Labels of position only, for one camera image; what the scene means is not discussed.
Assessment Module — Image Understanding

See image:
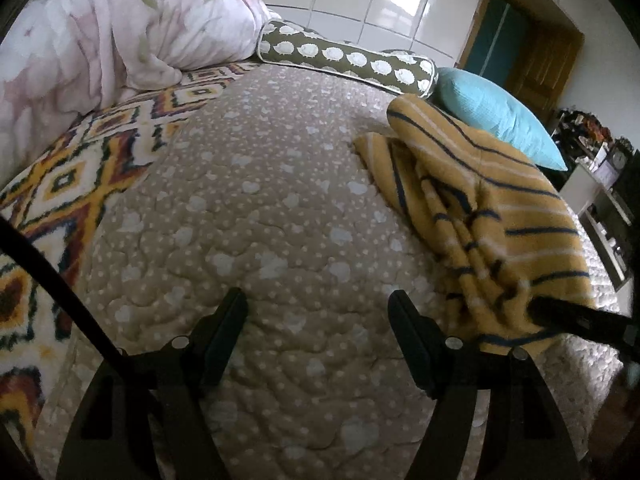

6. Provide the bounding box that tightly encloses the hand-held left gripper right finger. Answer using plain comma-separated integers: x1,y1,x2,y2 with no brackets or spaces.
387,290,583,480

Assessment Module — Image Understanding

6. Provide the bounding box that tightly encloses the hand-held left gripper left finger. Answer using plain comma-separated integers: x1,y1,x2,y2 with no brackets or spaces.
55,287,249,480

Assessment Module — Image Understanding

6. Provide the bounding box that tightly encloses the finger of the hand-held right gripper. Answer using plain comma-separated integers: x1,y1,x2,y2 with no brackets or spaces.
529,296,640,358

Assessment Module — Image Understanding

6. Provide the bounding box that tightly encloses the yellow striped sweater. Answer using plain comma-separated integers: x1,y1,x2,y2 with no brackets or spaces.
352,92,598,358

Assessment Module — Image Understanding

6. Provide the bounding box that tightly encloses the cluttered white shelf unit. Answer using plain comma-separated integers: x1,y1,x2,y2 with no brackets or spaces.
550,107,640,291

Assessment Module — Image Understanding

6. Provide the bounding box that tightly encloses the beige quilted bedspread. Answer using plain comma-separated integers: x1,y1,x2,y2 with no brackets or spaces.
32,62,631,480

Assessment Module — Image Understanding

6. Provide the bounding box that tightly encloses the teal ribbed pillow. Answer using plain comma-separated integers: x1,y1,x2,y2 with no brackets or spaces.
435,67,569,172

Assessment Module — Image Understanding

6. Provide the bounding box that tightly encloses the geometric patterned blanket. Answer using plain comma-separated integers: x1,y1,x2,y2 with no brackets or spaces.
0,60,263,466

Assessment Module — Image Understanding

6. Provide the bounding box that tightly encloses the brown wooden door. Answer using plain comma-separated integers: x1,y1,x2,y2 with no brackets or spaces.
505,25,583,131

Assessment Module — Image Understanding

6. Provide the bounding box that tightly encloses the olive bolster pillow white print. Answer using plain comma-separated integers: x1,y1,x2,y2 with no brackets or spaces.
256,19,439,99

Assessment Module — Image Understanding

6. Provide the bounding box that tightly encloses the pink floral duvet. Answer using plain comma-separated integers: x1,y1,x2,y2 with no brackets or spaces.
0,0,283,181

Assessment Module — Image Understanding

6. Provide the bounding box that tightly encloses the white glossy wardrobe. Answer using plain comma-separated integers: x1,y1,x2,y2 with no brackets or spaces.
260,0,493,63

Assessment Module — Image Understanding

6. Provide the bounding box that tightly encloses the black cable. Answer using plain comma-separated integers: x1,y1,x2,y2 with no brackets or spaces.
0,217,131,361

